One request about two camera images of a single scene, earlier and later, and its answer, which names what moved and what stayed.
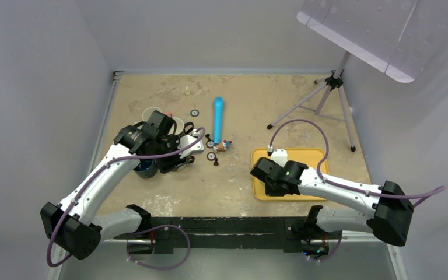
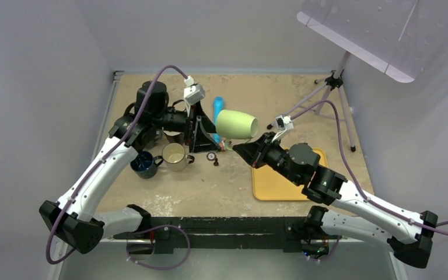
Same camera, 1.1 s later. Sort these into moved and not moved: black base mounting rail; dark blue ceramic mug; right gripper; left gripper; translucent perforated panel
Moved: right gripper; left gripper
Not moved: dark blue ceramic mug; translucent perforated panel; black base mounting rail
